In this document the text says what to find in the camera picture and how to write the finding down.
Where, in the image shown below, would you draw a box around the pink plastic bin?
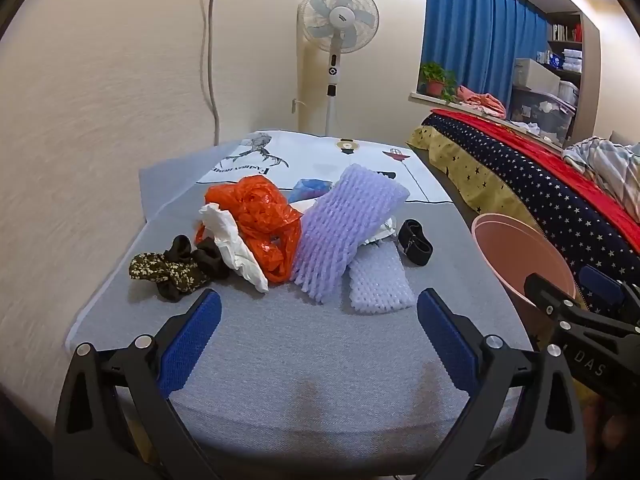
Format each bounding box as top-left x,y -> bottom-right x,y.
471,214 -> 578,333

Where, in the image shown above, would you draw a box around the potted green plant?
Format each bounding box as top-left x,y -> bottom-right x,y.
420,62 -> 459,103

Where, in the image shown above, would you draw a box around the grey cardboard box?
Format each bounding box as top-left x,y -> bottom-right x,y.
514,58 -> 561,96

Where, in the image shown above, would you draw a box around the pink folded clothes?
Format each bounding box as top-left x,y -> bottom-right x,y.
457,86 -> 507,117

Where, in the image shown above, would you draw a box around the red plush blanket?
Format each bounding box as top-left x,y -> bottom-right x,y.
431,108 -> 640,253

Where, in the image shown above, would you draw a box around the grey wall cable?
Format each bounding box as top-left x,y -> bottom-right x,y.
199,0 -> 224,147

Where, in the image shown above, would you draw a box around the white standing fan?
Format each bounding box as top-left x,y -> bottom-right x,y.
297,0 -> 381,137

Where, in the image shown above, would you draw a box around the white paper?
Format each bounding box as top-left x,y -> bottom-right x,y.
199,203 -> 271,293

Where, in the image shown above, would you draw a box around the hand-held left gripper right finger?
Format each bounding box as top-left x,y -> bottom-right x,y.
417,287 -> 588,480

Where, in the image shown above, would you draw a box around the dark floral scrunchie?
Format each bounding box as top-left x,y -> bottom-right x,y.
129,235 -> 231,302

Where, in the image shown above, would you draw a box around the yellow star bed skirt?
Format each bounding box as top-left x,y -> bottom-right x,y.
406,125 -> 543,241

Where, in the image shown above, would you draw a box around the large purple foam net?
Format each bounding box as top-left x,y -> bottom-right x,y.
292,163 -> 411,305

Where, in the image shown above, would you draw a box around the small pale foam net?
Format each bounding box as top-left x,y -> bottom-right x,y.
347,249 -> 417,315

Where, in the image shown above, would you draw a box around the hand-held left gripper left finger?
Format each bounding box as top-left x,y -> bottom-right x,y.
52,287 -> 223,480

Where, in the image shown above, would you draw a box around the blue curtain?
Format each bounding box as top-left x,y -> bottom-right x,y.
420,0 -> 549,106

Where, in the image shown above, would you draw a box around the striped quilt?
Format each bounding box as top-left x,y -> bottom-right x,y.
562,135 -> 640,211

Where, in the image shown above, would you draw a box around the blue plastic bag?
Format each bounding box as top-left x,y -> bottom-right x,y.
290,178 -> 332,204

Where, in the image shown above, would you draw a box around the black elastic band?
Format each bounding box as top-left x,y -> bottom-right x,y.
397,219 -> 434,267

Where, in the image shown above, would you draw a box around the white printed wrapper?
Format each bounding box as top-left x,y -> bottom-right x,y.
364,216 -> 399,247

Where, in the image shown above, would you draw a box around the clear plastic storage bin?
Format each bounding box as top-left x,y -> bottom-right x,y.
510,87 -> 576,144

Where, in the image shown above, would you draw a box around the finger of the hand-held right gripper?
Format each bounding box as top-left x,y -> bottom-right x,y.
580,265 -> 640,322
524,273 -> 582,327

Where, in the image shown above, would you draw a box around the person's right hand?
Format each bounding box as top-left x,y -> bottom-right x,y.
582,392 -> 640,466

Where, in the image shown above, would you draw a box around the white printed cloth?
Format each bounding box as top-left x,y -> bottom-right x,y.
195,131 -> 453,206

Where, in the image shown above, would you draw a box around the navy star blanket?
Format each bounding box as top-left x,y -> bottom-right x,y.
425,112 -> 640,318

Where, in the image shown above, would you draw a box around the wooden bookshelf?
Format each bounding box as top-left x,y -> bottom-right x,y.
545,10 -> 601,142

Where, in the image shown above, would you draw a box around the orange plastic bag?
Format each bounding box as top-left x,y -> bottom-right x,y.
205,176 -> 304,284

